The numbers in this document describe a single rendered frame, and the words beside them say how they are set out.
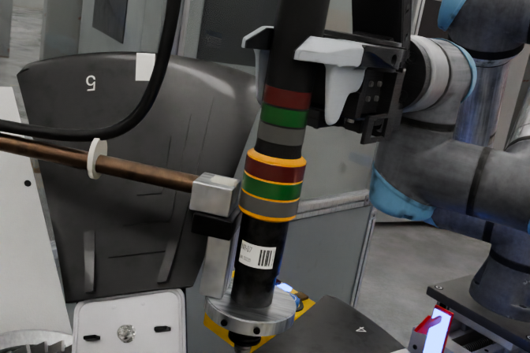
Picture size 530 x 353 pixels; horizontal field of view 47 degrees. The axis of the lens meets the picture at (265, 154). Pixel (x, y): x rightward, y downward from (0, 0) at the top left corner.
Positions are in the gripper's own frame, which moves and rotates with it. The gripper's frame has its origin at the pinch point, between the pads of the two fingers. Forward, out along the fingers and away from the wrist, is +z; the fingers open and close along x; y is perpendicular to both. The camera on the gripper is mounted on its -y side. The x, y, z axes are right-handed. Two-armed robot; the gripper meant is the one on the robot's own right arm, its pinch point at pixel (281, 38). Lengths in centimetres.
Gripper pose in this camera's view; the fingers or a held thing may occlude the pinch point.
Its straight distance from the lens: 41.2
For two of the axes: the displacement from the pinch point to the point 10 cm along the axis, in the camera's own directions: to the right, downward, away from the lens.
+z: -5.7, 1.0, -8.2
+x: -8.0, -2.7, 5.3
